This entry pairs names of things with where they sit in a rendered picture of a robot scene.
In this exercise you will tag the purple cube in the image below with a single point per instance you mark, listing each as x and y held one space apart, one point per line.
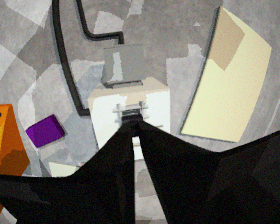
45 131

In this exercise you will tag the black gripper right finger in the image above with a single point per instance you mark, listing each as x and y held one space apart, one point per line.
188 179

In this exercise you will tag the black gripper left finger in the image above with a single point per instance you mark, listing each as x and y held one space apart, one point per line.
102 191

